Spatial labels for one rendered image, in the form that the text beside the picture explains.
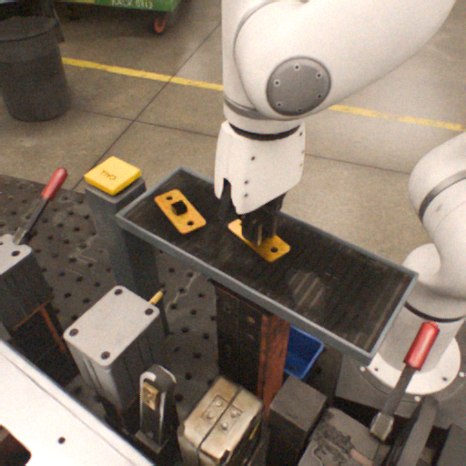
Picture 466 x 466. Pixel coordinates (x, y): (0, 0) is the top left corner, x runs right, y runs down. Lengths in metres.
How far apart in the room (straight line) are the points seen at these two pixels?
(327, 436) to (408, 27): 0.41
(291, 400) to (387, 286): 0.17
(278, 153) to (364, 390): 0.56
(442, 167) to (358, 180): 1.92
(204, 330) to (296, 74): 0.80
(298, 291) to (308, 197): 1.91
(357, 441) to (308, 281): 0.18
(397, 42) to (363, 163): 2.39
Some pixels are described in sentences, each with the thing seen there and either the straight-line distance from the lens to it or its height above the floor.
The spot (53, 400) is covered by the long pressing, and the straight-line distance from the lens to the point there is 0.70.
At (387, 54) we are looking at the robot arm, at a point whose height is 1.45.
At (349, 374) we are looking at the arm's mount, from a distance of 0.94.
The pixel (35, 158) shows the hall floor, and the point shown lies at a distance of 2.90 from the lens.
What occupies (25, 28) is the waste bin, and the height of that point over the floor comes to 0.57.
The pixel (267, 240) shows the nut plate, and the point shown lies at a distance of 0.60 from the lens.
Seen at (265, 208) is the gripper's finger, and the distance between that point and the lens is 0.58.
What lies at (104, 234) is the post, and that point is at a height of 1.05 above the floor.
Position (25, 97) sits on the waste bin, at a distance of 3.13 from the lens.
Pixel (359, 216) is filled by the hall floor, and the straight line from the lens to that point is 2.40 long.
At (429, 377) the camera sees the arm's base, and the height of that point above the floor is 0.80.
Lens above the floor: 1.60
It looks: 46 degrees down
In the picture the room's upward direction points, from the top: straight up
